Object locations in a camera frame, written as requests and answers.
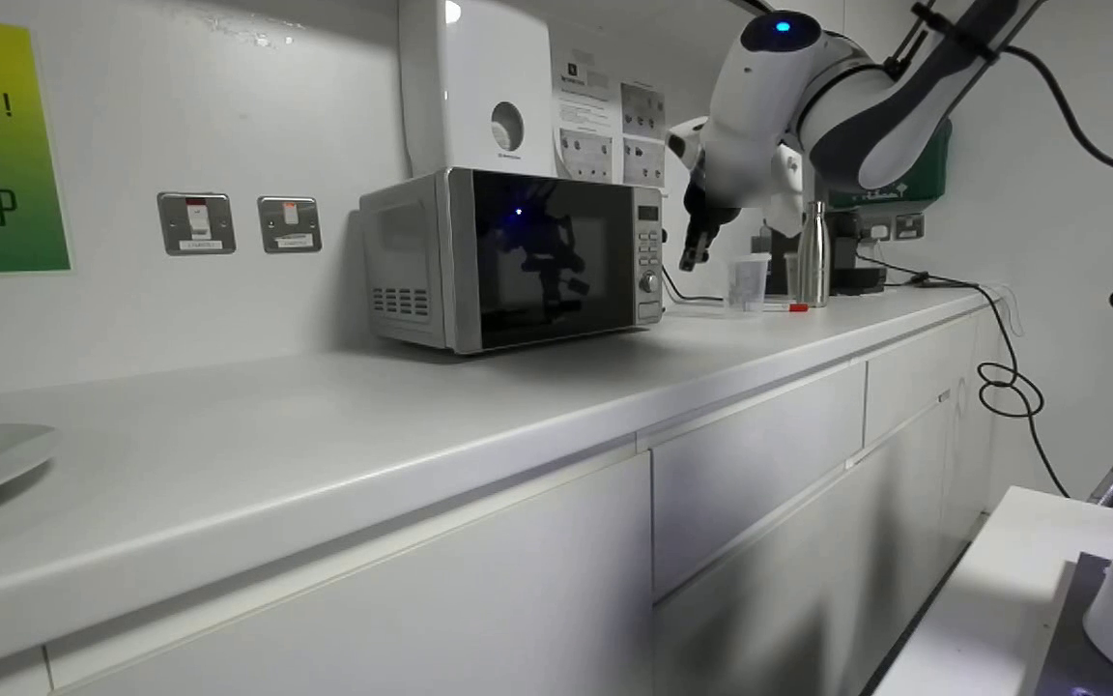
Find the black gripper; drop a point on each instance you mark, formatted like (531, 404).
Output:
(712, 199)

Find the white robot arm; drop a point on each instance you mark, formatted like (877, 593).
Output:
(854, 123)

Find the silver microwave oven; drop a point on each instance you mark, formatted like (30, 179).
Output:
(482, 260)

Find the clear plastic cup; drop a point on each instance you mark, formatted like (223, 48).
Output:
(746, 280)

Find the silver metal bottle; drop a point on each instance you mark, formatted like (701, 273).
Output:
(813, 260)

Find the black coffee machine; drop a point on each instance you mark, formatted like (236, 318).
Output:
(850, 242)

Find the white cabinet front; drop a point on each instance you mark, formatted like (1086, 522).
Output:
(715, 509)

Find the white paper towel dispenser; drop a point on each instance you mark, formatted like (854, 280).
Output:
(477, 86)

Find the small white side table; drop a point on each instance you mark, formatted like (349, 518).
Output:
(991, 624)

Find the white wall socket panel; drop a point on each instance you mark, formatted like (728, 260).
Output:
(603, 129)

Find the right steel wall socket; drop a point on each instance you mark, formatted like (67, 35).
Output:
(292, 224)

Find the steel wall socket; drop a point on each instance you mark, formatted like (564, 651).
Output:
(193, 221)
(292, 224)

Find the left steel wall socket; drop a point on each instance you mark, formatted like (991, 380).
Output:
(193, 221)

